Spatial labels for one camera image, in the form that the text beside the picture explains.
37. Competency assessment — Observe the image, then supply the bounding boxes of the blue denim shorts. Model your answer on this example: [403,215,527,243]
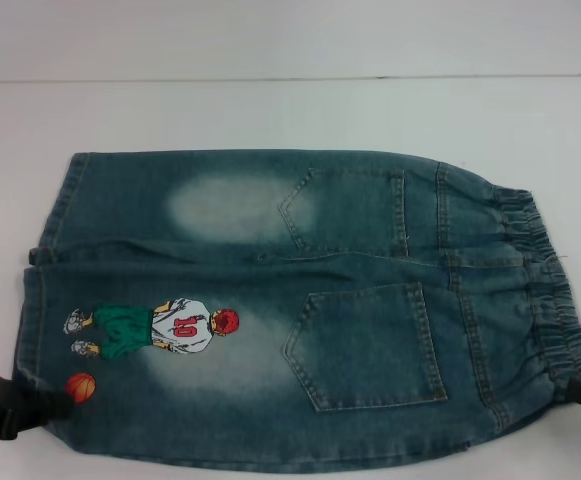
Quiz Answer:
[12,148,581,480]

